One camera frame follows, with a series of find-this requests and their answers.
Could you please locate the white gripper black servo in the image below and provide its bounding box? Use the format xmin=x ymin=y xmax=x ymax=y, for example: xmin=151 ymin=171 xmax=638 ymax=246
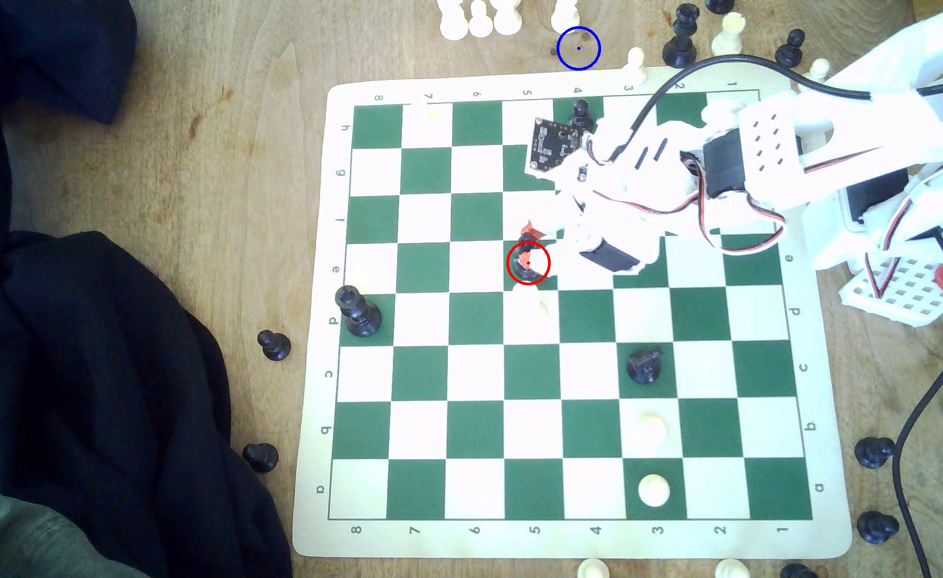
xmin=518 ymin=119 xmax=709 ymax=278

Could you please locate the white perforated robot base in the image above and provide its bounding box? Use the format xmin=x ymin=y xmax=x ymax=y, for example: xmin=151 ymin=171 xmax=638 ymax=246
xmin=839 ymin=255 xmax=943 ymax=327

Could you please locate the green and cream chess mat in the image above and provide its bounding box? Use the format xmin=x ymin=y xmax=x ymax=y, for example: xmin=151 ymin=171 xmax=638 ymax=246
xmin=291 ymin=63 xmax=854 ymax=560

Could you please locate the black chess knight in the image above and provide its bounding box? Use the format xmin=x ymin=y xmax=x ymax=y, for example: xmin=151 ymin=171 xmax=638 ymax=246
xmin=626 ymin=345 xmax=665 ymax=385

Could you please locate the black chess rook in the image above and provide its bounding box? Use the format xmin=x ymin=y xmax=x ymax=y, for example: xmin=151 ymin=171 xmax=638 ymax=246
xmin=335 ymin=285 xmax=383 ymax=338

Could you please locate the white chess rook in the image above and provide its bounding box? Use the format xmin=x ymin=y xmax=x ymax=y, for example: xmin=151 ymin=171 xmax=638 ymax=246
xmin=492 ymin=0 xmax=524 ymax=37

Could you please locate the black chess queen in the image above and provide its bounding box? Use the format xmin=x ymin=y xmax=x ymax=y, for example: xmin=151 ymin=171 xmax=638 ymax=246
xmin=661 ymin=3 xmax=699 ymax=69

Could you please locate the white chess bishop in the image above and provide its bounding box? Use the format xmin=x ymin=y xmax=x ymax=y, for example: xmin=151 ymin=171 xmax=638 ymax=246
xmin=711 ymin=12 xmax=747 ymax=59

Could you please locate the black cloth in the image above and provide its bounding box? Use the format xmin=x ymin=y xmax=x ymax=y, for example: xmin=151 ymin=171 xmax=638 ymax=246
xmin=0 ymin=0 xmax=293 ymax=578

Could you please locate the grey-green cloth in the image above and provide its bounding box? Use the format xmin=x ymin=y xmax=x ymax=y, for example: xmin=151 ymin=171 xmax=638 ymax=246
xmin=0 ymin=480 xmax=151 ymax=578

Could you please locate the black camera circuit board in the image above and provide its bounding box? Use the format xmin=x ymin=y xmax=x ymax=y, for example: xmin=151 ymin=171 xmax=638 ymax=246
xmin=528 ymin=119 xmax=584 ymax=175

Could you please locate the black camera cable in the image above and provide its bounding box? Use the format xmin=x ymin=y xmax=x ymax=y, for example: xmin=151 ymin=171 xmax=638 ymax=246
xmin=628 ymin=53 xmax=943 ymax=138

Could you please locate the black power cable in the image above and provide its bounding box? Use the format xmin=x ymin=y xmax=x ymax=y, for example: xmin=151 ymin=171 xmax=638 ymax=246
xmin=892 ymin=229 xmax=943 ymax=578

